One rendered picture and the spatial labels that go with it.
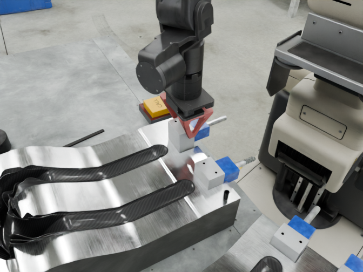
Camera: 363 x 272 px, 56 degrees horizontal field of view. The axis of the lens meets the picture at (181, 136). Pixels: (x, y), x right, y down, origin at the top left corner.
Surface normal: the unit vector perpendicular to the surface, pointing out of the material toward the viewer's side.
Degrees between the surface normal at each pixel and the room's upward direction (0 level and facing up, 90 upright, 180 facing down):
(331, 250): 0
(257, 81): 0
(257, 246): 0
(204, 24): 82
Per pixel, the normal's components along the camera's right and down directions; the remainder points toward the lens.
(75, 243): 0.40, -0.80
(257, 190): 0.04, -0.73
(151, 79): -0.62, 0.55
